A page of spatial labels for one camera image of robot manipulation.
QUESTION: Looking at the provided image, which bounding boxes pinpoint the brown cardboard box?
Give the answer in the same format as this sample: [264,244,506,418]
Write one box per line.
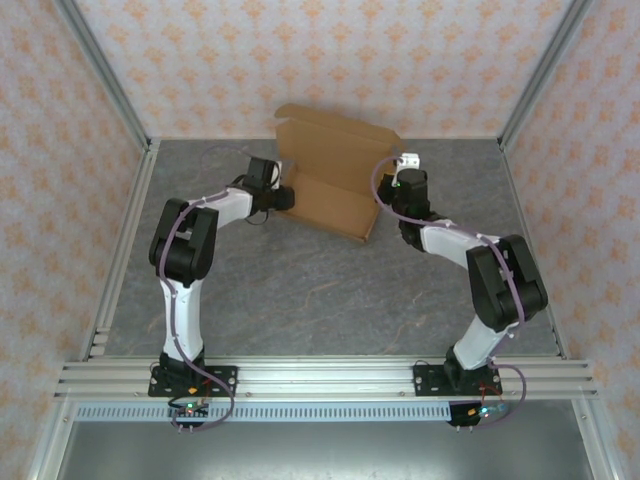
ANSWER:
[273,102,407,246]

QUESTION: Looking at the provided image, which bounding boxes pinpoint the grey metal sheet panel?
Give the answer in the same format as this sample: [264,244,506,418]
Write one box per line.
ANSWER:
[54,419,596,480]

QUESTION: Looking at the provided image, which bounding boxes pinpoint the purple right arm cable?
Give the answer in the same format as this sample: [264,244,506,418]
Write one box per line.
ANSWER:
[370,155,529,431]

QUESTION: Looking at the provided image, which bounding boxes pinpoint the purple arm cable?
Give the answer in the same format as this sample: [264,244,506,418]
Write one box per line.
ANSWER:
[157,145,281,432]
[370,155,529,431]

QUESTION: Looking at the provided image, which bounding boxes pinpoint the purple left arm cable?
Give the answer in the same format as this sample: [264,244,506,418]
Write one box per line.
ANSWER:
[157,145,281,432]

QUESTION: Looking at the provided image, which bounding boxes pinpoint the aluminium table side rail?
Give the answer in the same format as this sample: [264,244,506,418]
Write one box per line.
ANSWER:
[79,139,161,361]
[497,139,571,361]

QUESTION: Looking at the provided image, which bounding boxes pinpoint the aluminium frame post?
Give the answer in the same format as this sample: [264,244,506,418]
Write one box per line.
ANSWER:
[497,0,596,151]
[54,0,154,151]

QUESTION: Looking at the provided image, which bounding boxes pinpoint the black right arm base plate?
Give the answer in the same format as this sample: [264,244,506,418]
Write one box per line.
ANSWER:
[413,363,503,399]

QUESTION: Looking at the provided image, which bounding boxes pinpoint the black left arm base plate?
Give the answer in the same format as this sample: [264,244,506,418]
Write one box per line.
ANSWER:
[148,364,239,399]

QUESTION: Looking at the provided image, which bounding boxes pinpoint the aluminium cross rail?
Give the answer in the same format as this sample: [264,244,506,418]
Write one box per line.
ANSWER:
[53,357,600,401]

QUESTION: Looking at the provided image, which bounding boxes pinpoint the grey slotted cable duct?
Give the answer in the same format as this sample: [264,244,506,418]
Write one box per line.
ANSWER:
[74,403,454,424]

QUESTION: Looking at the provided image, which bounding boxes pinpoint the aluminium lower frame bar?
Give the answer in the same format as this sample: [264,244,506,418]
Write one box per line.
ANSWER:
[24,399,76,480]
[572,399,616,480]

